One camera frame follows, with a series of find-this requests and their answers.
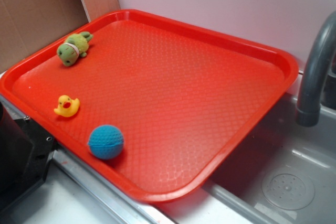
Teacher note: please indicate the yellow rubber duck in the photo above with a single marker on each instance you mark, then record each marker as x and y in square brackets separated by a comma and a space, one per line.
[67, 107]

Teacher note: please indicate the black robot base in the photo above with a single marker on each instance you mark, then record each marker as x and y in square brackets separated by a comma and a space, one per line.
[26, 151]

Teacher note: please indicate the red plastic tray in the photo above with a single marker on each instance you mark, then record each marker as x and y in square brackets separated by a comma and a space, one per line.
[182, 96]

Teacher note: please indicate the blue dimpled ball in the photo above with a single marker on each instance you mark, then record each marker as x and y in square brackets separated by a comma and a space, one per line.
[106, 142]

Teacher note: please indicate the green plush turtle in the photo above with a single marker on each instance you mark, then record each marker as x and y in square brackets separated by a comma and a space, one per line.
[74, 47]

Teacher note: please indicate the grey plastic sink basin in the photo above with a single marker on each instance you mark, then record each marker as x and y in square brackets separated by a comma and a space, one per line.
[233, 193]

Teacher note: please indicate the grey toy faucet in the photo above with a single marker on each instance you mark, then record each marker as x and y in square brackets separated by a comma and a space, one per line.
[318, 81]

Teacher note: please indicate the round sink drain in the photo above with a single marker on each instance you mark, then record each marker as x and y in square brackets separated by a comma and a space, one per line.
[288, 188]

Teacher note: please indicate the brown cardboard panel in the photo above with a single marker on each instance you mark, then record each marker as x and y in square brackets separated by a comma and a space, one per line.
[29, 25]

